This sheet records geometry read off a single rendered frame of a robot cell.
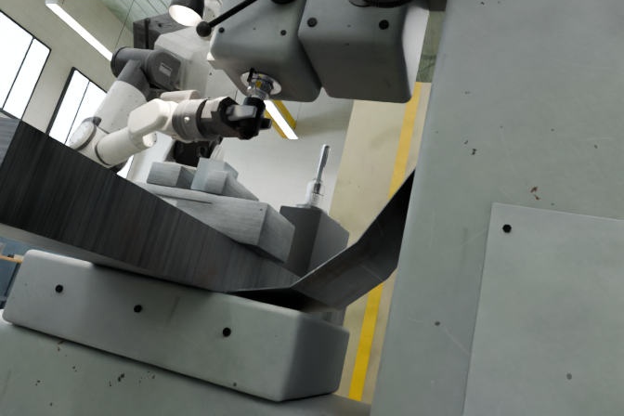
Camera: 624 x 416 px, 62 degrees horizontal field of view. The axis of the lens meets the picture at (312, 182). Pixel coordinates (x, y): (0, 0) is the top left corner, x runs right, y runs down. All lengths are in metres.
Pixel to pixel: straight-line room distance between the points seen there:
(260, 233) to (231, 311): 0.13
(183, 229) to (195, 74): 0.93
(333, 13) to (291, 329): 0.55
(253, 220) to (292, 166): 10.35
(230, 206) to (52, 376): 0.37
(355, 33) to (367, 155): 1.94
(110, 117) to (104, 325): 0.68
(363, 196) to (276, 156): 8.68
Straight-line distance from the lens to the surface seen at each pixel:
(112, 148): 1.28
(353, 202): 2.75
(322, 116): 11.44
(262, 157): 11.49
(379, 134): 2.87
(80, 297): 0.89
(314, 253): 1.27
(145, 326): 0.82
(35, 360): 0.94
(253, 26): 1.03
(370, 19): 0.93
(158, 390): 0.81
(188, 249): 0.68
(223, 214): 0.83
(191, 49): 1.54
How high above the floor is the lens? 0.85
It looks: 16 degrees up
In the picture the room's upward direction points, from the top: 14 degrees clockwise
